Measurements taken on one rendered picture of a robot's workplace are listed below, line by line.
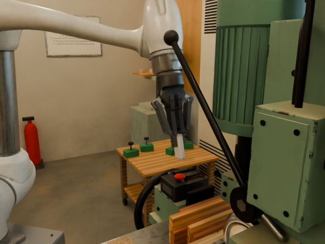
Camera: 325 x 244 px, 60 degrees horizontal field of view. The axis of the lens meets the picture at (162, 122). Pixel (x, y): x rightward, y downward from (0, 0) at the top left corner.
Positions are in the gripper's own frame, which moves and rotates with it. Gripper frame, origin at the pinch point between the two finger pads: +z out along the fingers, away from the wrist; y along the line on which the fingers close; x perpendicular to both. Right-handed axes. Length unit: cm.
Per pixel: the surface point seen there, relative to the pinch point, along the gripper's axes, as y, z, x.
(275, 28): 0.9, -22.0, -34.6
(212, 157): 96, 32, 108
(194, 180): 4.1, 10.9, 0.8
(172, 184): -3.4, 10.1, 0.2
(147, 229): -11.7, 20.7, 2.4
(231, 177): 4.5, 7.8, -14.8
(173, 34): -6.7, -26.7, -14.7
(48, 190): -13, 54, 231
